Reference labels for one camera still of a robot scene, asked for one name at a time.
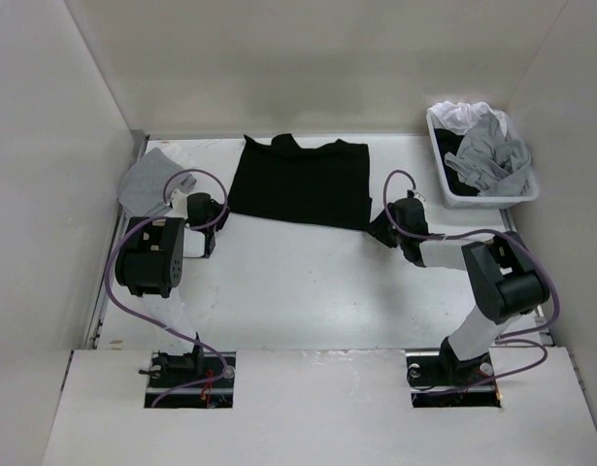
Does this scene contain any black tank top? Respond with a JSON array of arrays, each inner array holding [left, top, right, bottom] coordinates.
[[228, 134, 372, 231]]

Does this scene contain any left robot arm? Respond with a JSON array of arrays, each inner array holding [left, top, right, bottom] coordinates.
[[105, 193, 229, 387]]

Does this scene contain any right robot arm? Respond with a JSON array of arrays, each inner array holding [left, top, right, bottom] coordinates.
[[367, 195, 550, 389]]

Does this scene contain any folded grey tank top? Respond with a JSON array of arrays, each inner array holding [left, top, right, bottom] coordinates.
[[117, 144, 195, 216]]

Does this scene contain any white laundry basket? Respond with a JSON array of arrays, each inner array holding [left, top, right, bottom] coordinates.
[[425, 109, 540, 210]]

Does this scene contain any black garment in basket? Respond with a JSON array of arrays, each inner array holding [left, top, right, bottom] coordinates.
[[434, 128, 479, 197]]

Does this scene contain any grey garment in basket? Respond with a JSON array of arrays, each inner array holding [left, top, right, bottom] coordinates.
[[446, 114, 531, 196]]

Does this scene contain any white garment in basket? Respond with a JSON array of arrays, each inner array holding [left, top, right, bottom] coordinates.
[[428, 101, 508, 136]]

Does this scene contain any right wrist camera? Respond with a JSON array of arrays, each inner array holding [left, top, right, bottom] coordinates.
[[407, 189, 426, 203]]

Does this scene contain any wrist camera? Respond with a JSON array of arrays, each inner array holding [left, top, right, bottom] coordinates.
[[170, 189, 187, 216], [407, 189, 426, 203]]

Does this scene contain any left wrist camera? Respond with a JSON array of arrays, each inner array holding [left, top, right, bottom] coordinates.
[[170, 189, 187, 216]]

